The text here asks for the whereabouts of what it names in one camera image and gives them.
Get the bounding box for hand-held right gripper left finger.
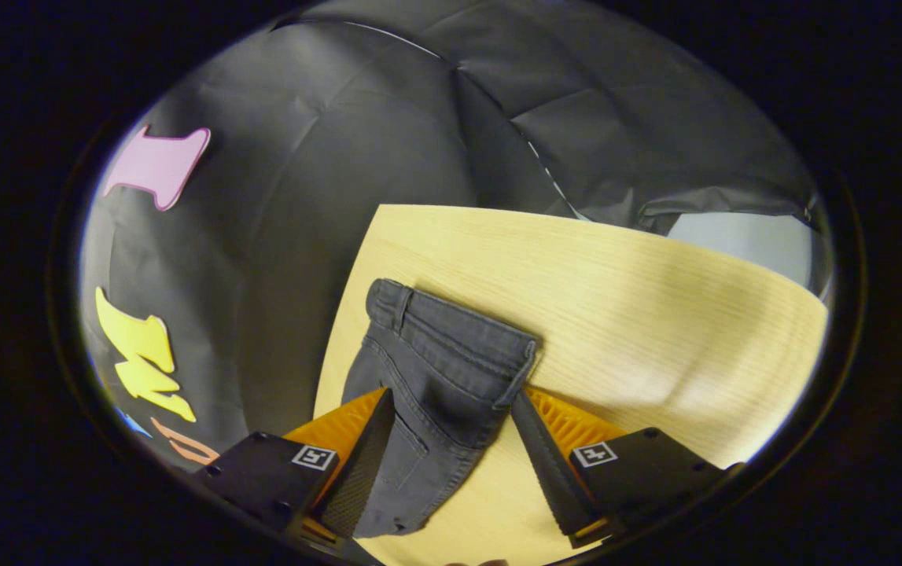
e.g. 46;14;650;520
195;388;396;565

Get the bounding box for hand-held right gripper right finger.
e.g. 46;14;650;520
510;388;744;549

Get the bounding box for dark grey jeans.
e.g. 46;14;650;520
341;278;539;539

